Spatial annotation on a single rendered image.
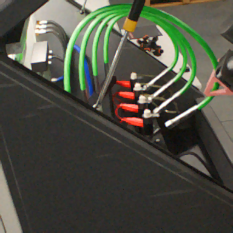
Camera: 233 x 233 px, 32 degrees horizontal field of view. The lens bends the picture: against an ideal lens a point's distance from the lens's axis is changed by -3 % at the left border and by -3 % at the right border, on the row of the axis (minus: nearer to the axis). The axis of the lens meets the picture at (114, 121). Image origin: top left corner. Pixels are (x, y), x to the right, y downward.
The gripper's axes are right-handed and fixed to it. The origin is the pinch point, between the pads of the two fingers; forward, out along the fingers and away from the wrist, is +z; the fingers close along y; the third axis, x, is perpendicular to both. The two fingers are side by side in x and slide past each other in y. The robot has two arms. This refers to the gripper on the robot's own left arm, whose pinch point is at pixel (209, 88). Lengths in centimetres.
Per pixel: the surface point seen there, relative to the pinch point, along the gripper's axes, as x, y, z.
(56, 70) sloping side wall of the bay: -32, -13, 44
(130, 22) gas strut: -26.4, 24.9, -19.4
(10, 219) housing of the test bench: -21, 47, 19
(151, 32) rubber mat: -9, -85, 62
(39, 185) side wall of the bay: -20.7, 42.0, 9.6
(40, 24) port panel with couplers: -44, -13, 32
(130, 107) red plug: -8.3, -4.6, 27.5
